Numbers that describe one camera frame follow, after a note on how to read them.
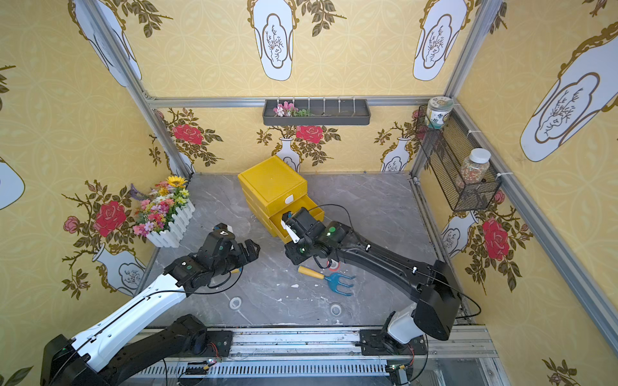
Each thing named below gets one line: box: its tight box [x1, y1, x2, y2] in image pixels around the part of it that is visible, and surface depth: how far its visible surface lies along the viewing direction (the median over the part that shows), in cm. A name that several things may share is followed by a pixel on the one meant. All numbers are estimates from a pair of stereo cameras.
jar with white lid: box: [460, 147, 492, 185], surface depth 66 cm
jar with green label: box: [425, 95, 455, 130], surface depth 87 cm
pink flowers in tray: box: [272, 101, 312, 118], surface depth 89 cm
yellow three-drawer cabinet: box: [237, 155, 326, 245], surface depth 92 cm
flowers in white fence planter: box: [130, 175, 196, 249], surface depth 92 cm
